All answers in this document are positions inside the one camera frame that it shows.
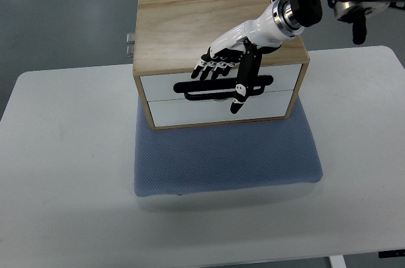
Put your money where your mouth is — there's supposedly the blue-grey mesh cushion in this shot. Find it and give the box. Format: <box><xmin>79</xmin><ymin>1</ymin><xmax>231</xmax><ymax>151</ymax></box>
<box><xmin>134</xmin><ymin>101</ymin><xmax>323</xmax><ymax>197</ymax></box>

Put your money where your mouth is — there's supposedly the wooden drawer cabinet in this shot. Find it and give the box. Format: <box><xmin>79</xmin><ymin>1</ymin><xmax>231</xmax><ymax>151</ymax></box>
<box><xmin>133</xmin><ymin>0</ymin><xmax>309</xmax><ymax>130</ymax></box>

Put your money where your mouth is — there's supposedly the white lower drawer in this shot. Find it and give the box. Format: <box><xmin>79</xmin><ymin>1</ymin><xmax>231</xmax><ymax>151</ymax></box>
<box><xmin>149</xmin><ymin>90</ymin><xmax>292</xmax><ymax>127</ymax></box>

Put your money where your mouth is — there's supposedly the silver metal clamp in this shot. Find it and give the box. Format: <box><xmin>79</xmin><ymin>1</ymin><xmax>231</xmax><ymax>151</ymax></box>
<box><xmin>126</xmin><ymin>32</ymin><xmax>135</xmax><ymax>58</ymax></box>

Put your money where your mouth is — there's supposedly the white table leg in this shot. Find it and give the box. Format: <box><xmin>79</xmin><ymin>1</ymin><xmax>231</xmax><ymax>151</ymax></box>
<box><xmin>328</xmin><ymin>255</ymin><xmax>347</xmax><ymax>268</ymax></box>

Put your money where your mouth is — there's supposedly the white drawer black handle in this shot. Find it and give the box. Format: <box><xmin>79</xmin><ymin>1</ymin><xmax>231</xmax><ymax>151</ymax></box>
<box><xmin>140</xmin><ymin>64</ymin><xmax>302</xmax><ymax>101</ymax></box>

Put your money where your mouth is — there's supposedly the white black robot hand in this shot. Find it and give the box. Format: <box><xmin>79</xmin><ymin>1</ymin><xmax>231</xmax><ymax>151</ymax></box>
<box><xmin>191</xmin><ymin>0</ymin><xmax>304</xmax><ymax>114</ymax></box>

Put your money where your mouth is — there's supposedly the black desk control panel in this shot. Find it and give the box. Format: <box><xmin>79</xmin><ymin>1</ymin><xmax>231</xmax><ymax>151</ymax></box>
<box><xmin>378</xmin><ymin>249</ymin><xmax>405</xmax><ymax>259</ymax></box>

